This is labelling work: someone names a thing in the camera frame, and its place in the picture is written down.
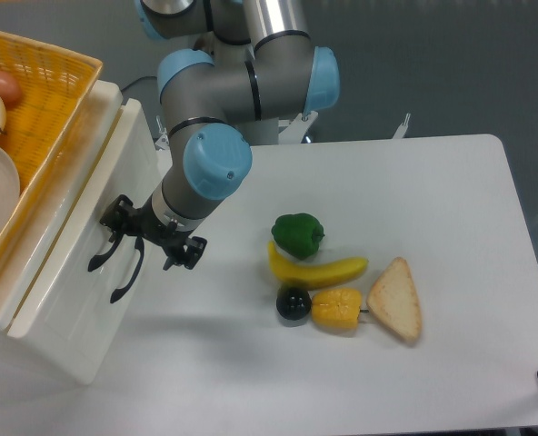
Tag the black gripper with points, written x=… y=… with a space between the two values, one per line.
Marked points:
x=179 y=248

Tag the black top drawer handle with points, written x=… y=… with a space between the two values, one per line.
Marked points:
x=100 y=259

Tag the black drawer handle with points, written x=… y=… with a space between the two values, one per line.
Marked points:
x=120 y=292
x=100 y=259

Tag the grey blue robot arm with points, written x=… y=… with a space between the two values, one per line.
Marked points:
x=204 y=101

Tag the white drawer cabinet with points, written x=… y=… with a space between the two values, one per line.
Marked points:
x=67 y=179

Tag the green bell pepper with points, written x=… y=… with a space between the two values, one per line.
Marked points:
x=299 y=234

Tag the dark purple mangosteen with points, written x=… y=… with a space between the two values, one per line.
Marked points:
x=293 y=305

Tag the yellow banana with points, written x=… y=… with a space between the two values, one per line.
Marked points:
x=315 y=276

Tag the yellow woven basket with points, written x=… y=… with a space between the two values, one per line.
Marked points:
x=55 y=82

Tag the yellow bell pepper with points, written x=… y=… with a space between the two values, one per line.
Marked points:
x=339 y=308

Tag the triangular bread slice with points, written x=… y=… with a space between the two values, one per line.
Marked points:
x=394 y=303

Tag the black bottom drawer handle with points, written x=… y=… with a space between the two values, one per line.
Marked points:
x=120 y=292

